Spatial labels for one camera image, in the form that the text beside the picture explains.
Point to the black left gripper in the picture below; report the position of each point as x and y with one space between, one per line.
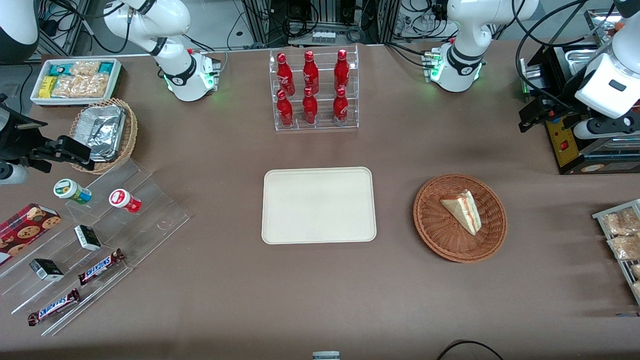
564 98

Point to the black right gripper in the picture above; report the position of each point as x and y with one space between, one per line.
11 136

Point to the triangle sandwich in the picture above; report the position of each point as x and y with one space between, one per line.
464 212

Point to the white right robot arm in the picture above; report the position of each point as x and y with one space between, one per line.
180 75

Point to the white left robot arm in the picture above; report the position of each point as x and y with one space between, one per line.
460 65

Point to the silver foil tray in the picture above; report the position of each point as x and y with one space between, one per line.
102 130

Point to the light wicker basket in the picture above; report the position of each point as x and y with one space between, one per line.
131 132

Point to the brown round wicker basket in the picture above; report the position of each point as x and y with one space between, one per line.
450 240

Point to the cream plastic tray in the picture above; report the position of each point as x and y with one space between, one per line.
310 205

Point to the green lid yogurt cup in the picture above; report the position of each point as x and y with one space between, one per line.
67 189

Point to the black food warmer machine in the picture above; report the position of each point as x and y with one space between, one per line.
575 160

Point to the red lid yogurt cup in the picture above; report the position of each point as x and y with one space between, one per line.
120 198

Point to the white plastic bin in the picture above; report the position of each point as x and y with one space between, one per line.
37 100

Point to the large clear cracker bag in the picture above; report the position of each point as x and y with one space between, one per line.
82 86

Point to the yellow snack pack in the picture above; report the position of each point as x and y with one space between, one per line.
47 86

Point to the steel warmer pan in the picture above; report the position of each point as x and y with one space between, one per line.
580 57

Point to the teal snack box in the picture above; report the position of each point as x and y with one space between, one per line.
57 69

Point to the small clear cracker bag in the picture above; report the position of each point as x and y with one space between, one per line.
86 67

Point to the small black box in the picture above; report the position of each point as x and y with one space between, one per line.
87 237
46 270

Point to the red cookie box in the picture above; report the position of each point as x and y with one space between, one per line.
25 230

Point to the clear acrylic stepped display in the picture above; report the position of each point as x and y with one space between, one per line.
150 220

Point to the Snickers bar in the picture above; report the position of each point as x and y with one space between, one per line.
97 268
52 307

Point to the clear snack pack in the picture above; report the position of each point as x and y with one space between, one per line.
620 222
637 290
636 271
625 246

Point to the white power strip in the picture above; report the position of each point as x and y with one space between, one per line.
422 25

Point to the red cola bottle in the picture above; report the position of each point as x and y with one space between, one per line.
285 110
310 109
341 70
284 72
340 107
310 72

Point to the clear acrylic bottle rack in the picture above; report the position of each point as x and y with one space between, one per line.
322 125

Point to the grey power strip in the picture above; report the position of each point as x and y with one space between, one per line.
323 37

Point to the small grey device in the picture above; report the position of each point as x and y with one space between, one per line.
326 356

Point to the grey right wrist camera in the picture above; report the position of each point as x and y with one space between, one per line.
12 174

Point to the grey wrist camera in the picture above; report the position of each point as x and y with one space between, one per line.
12 174
600 129

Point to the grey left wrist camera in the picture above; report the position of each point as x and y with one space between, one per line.
600 129

